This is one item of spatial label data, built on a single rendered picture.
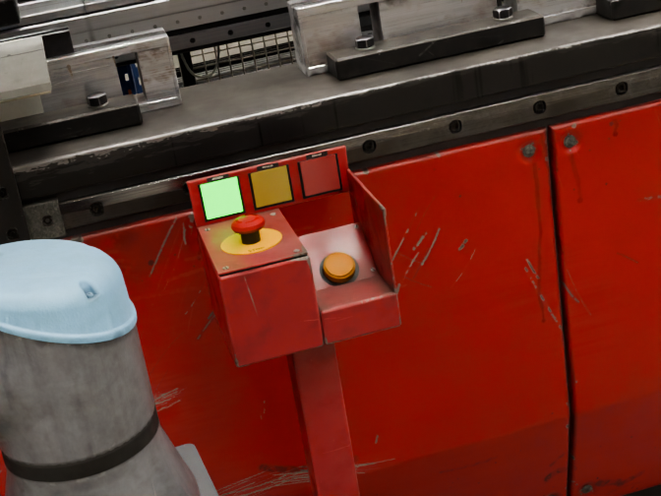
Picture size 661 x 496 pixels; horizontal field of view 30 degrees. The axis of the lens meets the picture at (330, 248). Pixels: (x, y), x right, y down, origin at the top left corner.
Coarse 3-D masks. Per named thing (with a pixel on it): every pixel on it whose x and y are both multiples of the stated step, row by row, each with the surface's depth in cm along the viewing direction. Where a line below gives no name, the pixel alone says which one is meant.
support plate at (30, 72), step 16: (0, 48) 156; (16, 48) 155; (32, 48) 153; (0, 64) 148; (16, 64) 146; (32, 64) 145; (0, 80) 140; (16, 80) 139; (32, 80) 138; (48, 80) 137; (0, 96) 135; (16, 96) 136
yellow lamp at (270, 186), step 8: (272, 168) 149; (280, 168) 150; (256, 176) 149; (264, 176) 149; (272, 176) 150; (280, 176) 150; (256, 184) 149; (264, 184) 150; (272, 184) 150; (280, 184) 150; (288, 184) 150; (256, 192) 150; (264, 192) 150; (272, 192) 150; (280, 192) 151; (288, 192) 151; (256, 200) 150; (264, 200) 150; (272, 200) 151; (280, 200) 151; (288, 200) 151
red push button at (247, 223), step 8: (248, 216) 142; (256, 216) 142; (232, 224) 142; (240, 224) 141; (248, 224) 140; (256, 224) 141; (264, 224) 142; (240, 232) 141; (248, 232) 141; (256, 232) 142; (248, 240) 142; (256, 240) 142
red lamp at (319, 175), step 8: (312, 160) 150; (320, 160) 150; (328, 160) 151; (304, 168) 150; (312, 168) 151; (320, 168) 151; (328, 168) 151; (336, 168) 151; (304, 176) 151; (312, 176) 151; (320, 176) 151; (328, 176) 151; (336, 176) 152; (304, 184) 151; (312, 184) 151; (320, 184) 152; (328, 184) 152; (336, 184) 152; (312, 192) 152; (320, 192) 152
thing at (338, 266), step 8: (328, 256) 148; (336, 256) 147; (344, 256) 147; (328, 264) 147; (336, 264) 147; (344, 264) 147; (352, 264) 147; (328, 272) 146; (336, 272) 146; (344, 272) 146; (352, 272) 146; (336, 280) 146; (344, 280) 146
